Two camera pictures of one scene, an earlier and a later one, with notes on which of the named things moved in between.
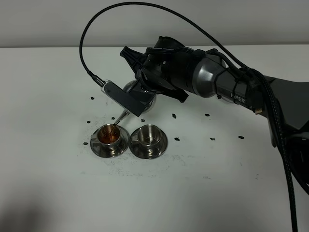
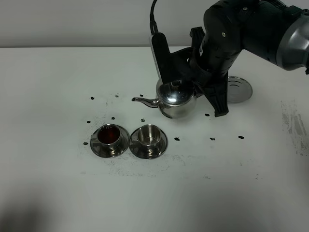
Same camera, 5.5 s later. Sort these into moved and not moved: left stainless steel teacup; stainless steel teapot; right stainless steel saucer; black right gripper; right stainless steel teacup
Moved: black right gripper; stainless steel teapot
Not moved: left stainless steel teacup; right stainless steel teacup; right stainless steel saucer
